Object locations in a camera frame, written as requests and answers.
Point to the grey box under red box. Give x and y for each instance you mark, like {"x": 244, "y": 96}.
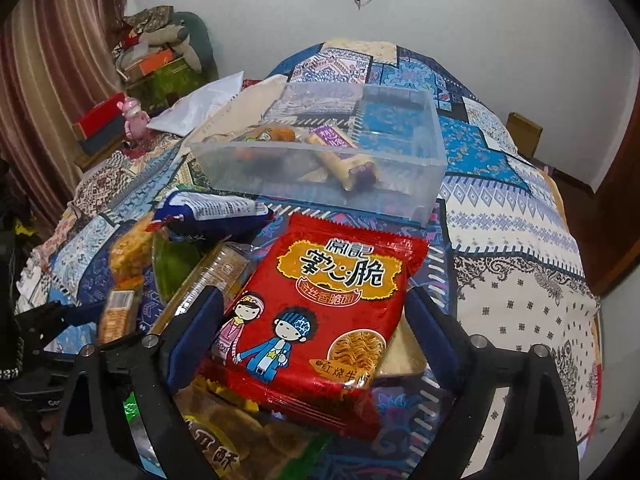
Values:
{"x": 113, "y": 130}

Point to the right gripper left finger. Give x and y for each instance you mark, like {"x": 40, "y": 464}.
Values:
{"x": 93, "y": 439}

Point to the orange box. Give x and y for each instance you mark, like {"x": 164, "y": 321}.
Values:
{"x": 149, "y": 64}

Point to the purple roll snack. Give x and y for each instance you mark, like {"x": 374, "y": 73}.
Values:
{"x": 343, "y": 158}

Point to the patchwork bed quilt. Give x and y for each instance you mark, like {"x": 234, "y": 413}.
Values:
{"x": 500, "y": 260}

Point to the pile of clothes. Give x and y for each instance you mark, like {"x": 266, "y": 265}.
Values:
{"x": 145, "y": 33}

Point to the green kiwi snack pack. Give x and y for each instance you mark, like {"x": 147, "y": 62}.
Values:
{"x": 172, "y": 262}

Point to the green edged pastry bag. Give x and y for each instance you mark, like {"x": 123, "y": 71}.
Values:
{"x": 240, "y": 440}

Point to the blue white red snack bag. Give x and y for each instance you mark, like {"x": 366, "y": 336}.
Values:
{"x": 199, "y": 215}

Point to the orange snack pack bottom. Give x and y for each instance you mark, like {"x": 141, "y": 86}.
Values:
{"x": 265, "y": 133}

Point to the orange fried cracker snack bag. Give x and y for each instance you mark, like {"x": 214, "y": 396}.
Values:
{"x": 131, "y": 254}

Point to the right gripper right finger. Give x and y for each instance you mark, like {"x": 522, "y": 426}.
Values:
{"x": 535, "y": 437}

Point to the striped red curtain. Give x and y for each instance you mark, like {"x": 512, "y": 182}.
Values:
{"x": 56, "y": 64}

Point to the sandwich biscuit pack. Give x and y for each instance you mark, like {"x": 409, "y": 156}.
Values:
{"x": 226, "y": 267}

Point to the red instant noodle snack bag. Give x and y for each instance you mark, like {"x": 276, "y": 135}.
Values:
{"x": 311, "y": 327}

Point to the pink rabbit toy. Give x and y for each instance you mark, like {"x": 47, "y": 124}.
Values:
{"x": 136, "y": 120}

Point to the green box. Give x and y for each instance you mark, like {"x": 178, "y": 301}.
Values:
{"x": 161, "y": 89}

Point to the cardboard box on floor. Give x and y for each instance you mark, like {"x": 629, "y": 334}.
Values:
{"x": 525, "y": 134}

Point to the clear plastic storage bin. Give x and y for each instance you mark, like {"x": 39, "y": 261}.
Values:
{"x": 365, "y": 147}

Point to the white pillow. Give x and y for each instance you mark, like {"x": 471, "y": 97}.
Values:
{"x": 189, "y": 112}

